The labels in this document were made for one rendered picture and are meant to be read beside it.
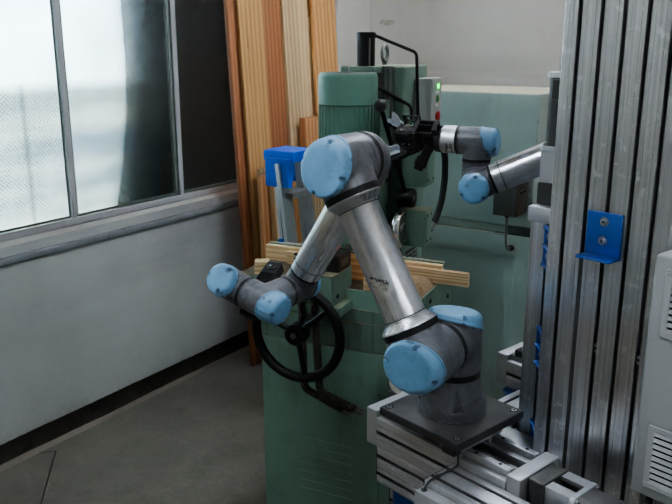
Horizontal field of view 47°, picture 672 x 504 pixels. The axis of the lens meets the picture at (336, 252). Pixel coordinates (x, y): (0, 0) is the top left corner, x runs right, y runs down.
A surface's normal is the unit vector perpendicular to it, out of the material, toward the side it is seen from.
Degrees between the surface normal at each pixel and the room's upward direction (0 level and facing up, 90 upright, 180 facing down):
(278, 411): 90
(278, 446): 90
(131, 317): 90
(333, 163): 85
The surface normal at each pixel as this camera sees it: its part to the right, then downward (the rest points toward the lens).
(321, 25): 0.84, 0.08
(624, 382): -0.75, 0.18
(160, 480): 0.00, -0.97
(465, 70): -0.55, 0.22
